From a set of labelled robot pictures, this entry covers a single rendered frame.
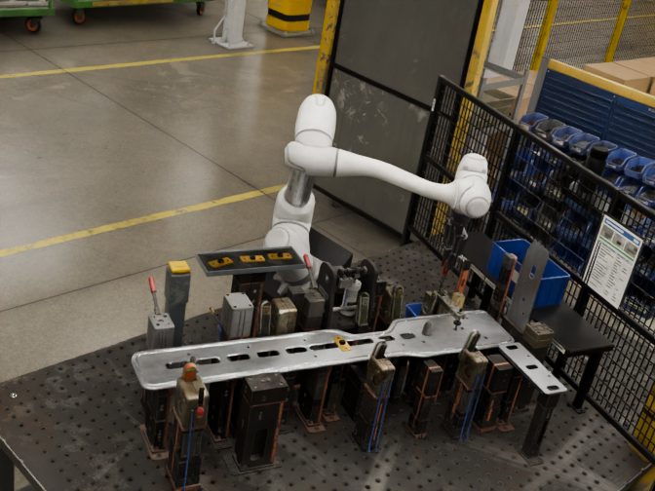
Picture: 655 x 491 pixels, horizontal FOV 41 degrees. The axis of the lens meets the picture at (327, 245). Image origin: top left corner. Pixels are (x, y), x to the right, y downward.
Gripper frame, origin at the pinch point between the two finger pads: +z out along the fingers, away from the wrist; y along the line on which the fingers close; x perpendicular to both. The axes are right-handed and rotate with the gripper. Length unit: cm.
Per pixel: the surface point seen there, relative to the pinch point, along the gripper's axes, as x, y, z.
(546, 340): 28.1, 31.1, 18.2
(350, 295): -34.8, -5.7, 15.6
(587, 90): 171, -134, -20
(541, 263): 26.5, 18.5, -7.0
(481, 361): -6.3, 38.7, 17.3
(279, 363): -72, 20, 22
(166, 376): -109, 19, 22
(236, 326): -81, 2, 18
